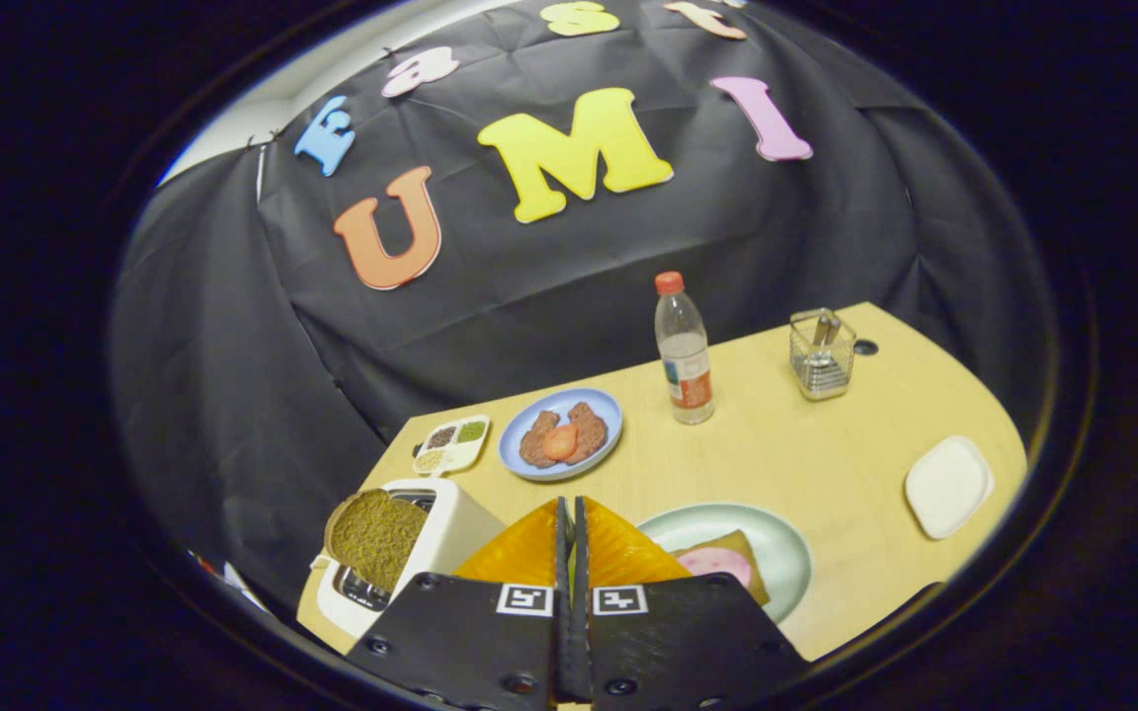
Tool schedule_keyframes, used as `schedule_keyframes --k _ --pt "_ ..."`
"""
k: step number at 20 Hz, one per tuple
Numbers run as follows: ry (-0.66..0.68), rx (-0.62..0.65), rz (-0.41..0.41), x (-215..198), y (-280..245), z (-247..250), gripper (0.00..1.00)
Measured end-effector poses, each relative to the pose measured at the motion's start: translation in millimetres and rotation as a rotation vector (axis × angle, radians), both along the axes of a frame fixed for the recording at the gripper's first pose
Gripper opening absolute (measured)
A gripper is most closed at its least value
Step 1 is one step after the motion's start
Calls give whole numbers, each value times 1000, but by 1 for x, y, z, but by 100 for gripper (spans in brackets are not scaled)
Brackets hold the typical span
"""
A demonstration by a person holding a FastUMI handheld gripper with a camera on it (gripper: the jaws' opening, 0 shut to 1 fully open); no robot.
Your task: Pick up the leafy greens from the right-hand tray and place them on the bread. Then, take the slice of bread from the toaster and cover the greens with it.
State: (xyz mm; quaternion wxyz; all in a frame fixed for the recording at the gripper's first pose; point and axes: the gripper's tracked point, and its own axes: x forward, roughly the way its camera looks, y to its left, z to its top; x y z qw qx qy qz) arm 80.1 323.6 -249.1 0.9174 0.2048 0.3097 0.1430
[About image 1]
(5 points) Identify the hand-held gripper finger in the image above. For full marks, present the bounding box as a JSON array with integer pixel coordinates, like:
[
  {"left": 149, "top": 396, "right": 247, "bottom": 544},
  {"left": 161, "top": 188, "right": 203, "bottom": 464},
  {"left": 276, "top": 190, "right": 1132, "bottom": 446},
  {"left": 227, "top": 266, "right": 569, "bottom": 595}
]
[
  {"left": 574, "top": 496, "right": 809, "bottom": 711},
  {"left": 345, "top": 497, "right": 576, "bottom": 711}
]

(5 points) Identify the brown toast bread slice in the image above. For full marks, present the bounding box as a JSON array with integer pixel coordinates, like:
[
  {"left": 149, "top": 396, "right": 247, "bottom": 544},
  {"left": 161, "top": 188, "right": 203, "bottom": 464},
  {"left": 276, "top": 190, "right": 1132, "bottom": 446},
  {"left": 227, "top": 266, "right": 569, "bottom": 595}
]
[{"left": 323, "top": 488, "right": 430, "bottom": 594}]

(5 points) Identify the white toaster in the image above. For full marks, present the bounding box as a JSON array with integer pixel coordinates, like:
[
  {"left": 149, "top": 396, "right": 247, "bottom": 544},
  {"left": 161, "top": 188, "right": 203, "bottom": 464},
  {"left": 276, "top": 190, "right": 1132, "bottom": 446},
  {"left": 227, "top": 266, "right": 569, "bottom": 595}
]
[{"left": 310, "top": 478, "right": 508, "bottom": 640}]

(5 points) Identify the pink ham slice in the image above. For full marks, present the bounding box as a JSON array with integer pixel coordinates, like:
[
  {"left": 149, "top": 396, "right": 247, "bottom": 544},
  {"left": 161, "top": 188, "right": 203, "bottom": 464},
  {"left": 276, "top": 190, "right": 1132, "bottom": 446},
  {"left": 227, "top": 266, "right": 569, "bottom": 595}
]
[{"left": 676, "top": 546, "right": 754, "bottom": 590}]

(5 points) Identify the white divided seasoning tray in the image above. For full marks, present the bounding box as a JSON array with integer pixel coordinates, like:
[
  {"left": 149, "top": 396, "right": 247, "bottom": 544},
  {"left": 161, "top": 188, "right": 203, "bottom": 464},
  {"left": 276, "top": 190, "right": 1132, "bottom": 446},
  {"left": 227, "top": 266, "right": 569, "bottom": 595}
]
[{"left": 412, "top": 415, "right": 492, "bottom": 478}]

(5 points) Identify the blue round plate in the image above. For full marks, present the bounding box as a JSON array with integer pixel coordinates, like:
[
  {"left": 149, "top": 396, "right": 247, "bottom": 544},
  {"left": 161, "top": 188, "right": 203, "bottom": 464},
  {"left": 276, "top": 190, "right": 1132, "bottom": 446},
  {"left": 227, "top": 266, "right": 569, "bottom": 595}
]
[{"left": 498, "top": 387, "right": 624, "bottom": 483}]

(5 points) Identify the light brown bread slice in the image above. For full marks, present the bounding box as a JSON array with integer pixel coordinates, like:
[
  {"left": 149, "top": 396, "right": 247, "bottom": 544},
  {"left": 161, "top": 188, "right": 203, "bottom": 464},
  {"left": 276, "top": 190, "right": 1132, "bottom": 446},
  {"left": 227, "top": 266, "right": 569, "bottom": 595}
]
[{"left": 673, "top": 529, "right": 772, "bottom": 606}]

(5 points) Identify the pale green round plate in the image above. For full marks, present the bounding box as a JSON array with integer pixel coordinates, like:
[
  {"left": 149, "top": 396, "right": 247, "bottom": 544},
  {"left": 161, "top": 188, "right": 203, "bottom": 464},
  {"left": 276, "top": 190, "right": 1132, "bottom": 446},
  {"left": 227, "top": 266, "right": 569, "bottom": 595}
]
[{"left": 634, "top": 503, "right": 814, "bottom": 625}]

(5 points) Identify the clear plastic water bottle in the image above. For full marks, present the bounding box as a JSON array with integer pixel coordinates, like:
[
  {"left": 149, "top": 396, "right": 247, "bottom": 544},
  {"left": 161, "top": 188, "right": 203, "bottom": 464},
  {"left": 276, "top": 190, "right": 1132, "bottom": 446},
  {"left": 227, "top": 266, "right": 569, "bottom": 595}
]
[{"left": 654, "top": 271, "right": 716, "bottom": 427}]

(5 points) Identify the white and red object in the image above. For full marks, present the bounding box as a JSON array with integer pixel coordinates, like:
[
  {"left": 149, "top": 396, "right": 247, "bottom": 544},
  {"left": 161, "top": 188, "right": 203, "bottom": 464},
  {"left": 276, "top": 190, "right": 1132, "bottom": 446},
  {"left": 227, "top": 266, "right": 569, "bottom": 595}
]
[{"left": 189, "top": 550, "right": 269, "bottom": 613}]

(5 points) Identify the white square dish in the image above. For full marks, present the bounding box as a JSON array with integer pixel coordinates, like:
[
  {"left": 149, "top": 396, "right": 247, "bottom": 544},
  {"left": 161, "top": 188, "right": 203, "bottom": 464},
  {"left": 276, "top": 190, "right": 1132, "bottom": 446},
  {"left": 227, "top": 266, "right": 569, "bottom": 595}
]
[{"left": 904, "top": 435, "right": 996, "bottom": 541}]

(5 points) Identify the metal wire basket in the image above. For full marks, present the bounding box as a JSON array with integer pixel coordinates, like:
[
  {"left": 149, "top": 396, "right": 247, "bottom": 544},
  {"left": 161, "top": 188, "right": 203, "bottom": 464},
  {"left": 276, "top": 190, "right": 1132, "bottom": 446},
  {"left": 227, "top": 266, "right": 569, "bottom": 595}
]
[{"left": 789, "top": 308, "right": 857, "bottom": 402}]

